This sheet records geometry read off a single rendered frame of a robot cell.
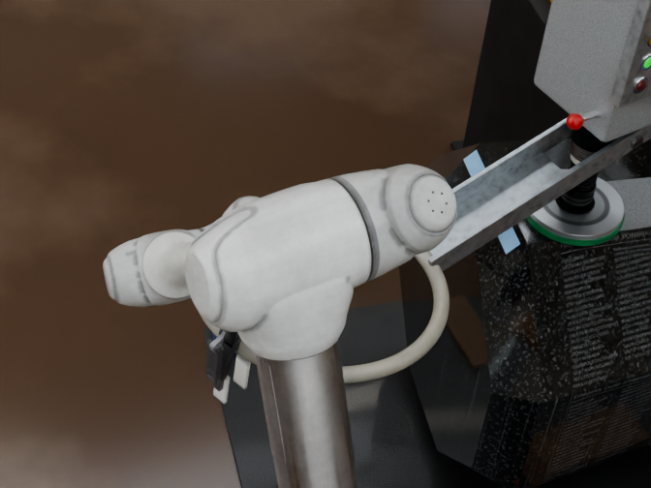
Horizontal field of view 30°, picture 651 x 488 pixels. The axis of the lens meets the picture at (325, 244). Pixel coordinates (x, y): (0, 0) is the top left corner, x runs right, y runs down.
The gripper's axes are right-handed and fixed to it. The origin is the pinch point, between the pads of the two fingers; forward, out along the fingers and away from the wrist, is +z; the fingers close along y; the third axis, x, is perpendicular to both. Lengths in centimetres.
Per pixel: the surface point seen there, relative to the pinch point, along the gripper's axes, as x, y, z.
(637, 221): -29, 94, -6
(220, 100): 135, 138, 79
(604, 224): -25, 85, -8
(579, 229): -23, 79, -7
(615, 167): -16, 105, -6
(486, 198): -8, 63, -14
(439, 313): -19.7, 33.0, -10.9
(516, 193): -12, 67, -16
